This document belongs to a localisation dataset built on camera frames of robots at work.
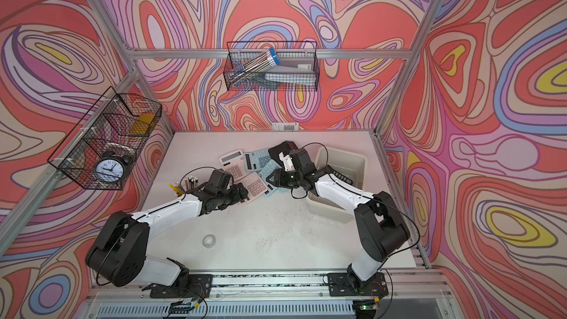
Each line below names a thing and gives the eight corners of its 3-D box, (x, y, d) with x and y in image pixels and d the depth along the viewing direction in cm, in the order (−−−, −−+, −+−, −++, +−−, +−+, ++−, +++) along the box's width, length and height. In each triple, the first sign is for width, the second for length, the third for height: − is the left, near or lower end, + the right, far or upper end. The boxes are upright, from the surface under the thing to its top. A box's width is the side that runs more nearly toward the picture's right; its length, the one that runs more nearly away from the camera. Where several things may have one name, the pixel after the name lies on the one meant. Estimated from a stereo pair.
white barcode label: (272, 130, 125) (271, 124, 121) (272, 127, 126) (272, 121, 123) (298, 130, 125) (298, 124, 121) (298, 127, 126) (298, 121, 123)
